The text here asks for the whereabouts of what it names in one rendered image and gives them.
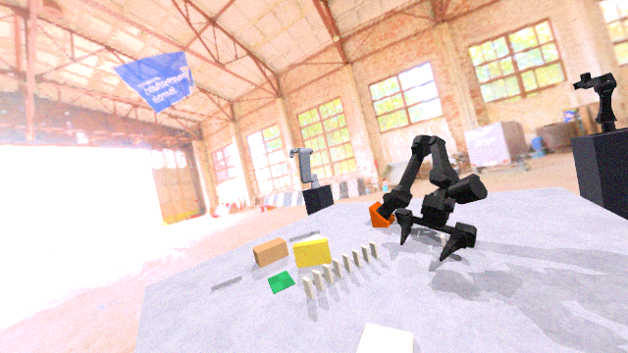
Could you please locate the yellow rectangular block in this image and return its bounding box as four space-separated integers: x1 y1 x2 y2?
292 238 332 268

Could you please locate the green flat square tile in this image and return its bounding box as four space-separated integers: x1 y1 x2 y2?
268 271 295 294

